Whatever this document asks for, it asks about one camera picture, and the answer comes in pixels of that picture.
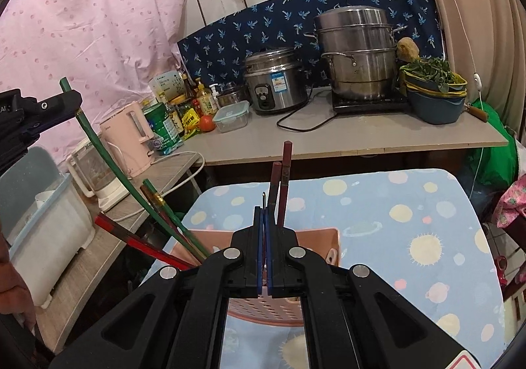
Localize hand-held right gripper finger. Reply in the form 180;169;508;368
49;206;266;369
265;208;470;369

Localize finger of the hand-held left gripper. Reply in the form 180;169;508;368
24;90;84;135

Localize green chopstick gold band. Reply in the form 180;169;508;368
60;77;204;265

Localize pink perforated utensil basket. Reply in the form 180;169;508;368
162;226;344;327

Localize dark purple chopstick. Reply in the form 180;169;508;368
140;184;198;261

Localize red chopstick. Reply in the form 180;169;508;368
105;218;194;269
94;215;187;271

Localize person's left forearm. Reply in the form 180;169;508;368
0;228;37;332

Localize pink electric kettle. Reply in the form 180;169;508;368
100;101;155;179

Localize glass blender jug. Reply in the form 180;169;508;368
66;138;133;212

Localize pink dotted curtain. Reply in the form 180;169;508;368
0;0;194;166

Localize green tin can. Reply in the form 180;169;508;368
144;102;184;156

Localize white carton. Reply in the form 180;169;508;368
148;71;182;101

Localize white storage box blue lid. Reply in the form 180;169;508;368
0;146;96;309

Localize blue planet print tablecloth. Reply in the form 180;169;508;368
135;168;509;369

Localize dark sauce bottle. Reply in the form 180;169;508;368
181;73;196;104

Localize glass container blue lid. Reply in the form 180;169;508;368
212;101;251;132

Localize yellow snack packet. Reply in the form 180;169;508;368
181;108;202;140

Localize wooden counter board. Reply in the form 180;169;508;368
181;85;510;167

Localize yellow cap oil bottle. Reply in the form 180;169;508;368
193;77;219;116

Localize small steel pot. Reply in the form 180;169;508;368
216;82;248;107

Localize wooden side shelf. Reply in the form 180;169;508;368
36;150;206;354

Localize steel rice cooker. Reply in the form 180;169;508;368
242;47;311;115

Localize black induction cooker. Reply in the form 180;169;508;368
331;92;412;114

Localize navy leaf print cloth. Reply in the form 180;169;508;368
177;0;447;87

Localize steel steamer pot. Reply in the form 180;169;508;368
304;5;408;101

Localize yellow plastic basin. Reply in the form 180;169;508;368
403;81;469;98

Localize bowls with green vegetables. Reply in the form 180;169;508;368
399;58;467;94

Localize green plastic bag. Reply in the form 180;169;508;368
468;101;519;190

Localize brown loofah sponge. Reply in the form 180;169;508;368
395;37;420;62

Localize pink printed cloth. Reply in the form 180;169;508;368
491;172;526;231

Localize beige curtain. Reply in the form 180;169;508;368
386;0;523;142

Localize white power cord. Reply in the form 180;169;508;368
122;150;207;222

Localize black power cord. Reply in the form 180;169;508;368
276;85;343;132

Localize wooden handled knife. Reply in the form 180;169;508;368
464;104;490;124

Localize white cord switch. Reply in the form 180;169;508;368
436;0;485;198

